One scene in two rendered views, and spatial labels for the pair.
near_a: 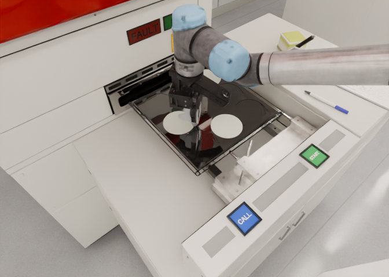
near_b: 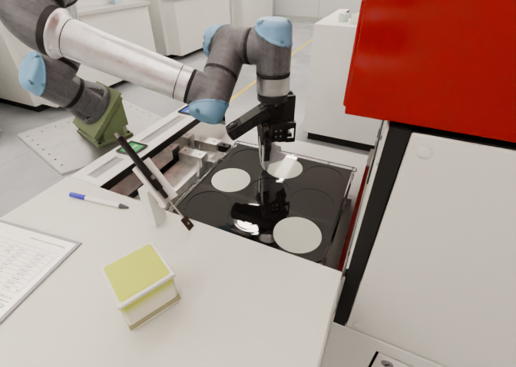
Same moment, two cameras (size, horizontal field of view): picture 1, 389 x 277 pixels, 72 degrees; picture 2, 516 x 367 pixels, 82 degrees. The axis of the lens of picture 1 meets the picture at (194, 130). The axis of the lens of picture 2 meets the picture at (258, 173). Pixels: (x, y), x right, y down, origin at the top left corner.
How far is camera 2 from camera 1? 119 cm
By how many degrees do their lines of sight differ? 91
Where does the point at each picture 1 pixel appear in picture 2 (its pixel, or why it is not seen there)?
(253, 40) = (246, 315)
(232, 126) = (223, 180)
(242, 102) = (223, 211)
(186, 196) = not seen: hidden behind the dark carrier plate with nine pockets
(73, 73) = not seen: hidden behind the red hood
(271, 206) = (172, 118)
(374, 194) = not seen: outside the picture
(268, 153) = (177, 178)
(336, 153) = (107, 157)
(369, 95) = (9, 235)
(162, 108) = (314, 173)
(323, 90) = (94, 223)
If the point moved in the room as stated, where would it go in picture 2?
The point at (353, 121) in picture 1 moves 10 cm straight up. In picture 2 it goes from (67, 189) to (48, 149)
